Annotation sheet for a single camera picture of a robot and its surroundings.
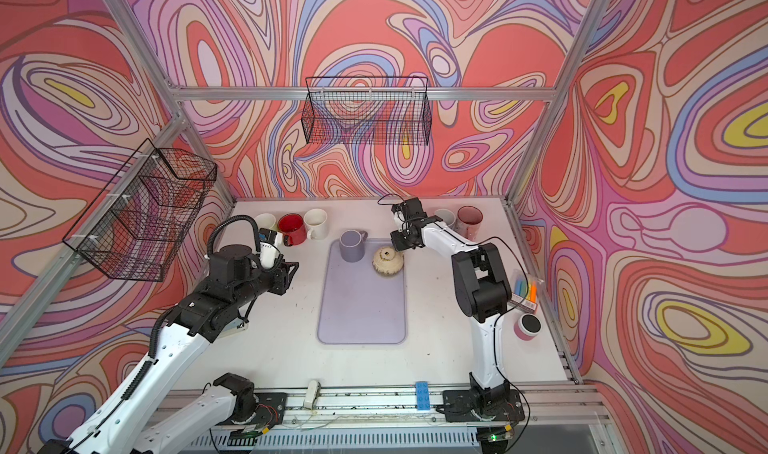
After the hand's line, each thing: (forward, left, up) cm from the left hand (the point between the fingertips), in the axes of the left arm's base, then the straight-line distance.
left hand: (294, 261), depth 74 cm
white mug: (+28, +2, -17) cm, 32 cm away
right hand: (+18, -29, -19) cm, 39 cm away
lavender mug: (+16, -12, -15) cm, 25 cm away
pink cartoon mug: (+23, -51, -13) cm, 57 cm away
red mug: (+25, +10, -18) cm, 32 cm away
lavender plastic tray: (-1, -15, -23) cm, 27 cm away
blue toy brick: (-26, -32, -22) cm, 47 cm away
